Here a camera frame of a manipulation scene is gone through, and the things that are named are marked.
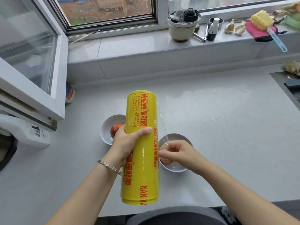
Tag person's left hand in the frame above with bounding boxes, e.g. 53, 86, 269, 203
105, 125, 153, 171

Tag person's right hand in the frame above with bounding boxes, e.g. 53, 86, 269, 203
158, 140, 209, 176

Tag white bowl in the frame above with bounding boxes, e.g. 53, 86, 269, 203
158, 133, 193, 173
100, 114, 127, 146

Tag yellow plastic wrap roll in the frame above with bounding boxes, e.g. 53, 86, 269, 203
120, 90, 160, 206

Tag clear cling film sheet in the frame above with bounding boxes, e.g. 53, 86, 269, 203
153, 104, 169, 148

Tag person's left forearm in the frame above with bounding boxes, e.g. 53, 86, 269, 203
44, 161, 120, 225

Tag person's right forearm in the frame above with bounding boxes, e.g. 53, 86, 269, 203
198, 161, 300, 225

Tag grey shirt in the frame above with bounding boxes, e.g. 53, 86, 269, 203
126, 206, 228, 225

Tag white bottle blue orange label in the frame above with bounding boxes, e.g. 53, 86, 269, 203
65, 82, 76, 104

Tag white open window sash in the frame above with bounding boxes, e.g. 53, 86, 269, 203
0, 0, 69, 121

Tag white appliance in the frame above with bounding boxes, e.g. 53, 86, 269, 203
0, 114, 51, 149

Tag black rounded object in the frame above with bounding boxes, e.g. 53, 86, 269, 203
0, 134, 18, 173

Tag metal kitchen tool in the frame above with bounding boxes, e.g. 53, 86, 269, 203
192, 23, 209, 43

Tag steel sink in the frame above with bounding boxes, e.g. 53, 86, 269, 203
269, 71, 300, 113

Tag beige ceramic pot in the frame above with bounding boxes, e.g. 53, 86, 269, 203
167, 8, 202, 43

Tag black spray bottle white cap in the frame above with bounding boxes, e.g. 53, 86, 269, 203
207, 17, 221, 41

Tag dark blue sink tray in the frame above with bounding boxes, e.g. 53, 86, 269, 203
284, 79, 300, 90

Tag garlic bulb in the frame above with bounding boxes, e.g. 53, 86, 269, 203
224, 18, 236, 34
234, 21, 247, 36

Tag dry brown husk scraps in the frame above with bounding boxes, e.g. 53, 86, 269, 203
282, 61, 300, 77

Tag small dark round jar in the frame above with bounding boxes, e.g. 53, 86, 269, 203
208, 17, 224, 30

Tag pink cloth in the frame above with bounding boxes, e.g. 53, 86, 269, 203
245, 21, 288, 43

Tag black round lid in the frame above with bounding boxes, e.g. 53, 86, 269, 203
183, 7, 200, 23

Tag green plastic basket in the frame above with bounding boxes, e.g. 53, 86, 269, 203
280, 14, 300, 31

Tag dry corn husks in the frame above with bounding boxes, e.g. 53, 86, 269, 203
269, 1, 300, 21

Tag silver link bracelet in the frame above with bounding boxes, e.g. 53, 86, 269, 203
97, 159, 123, 176

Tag white fixed window frame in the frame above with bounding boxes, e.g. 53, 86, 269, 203
46, 0, 300, 37

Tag yellow sponge brush blue handle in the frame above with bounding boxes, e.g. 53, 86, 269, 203
250, 10, 288, 53

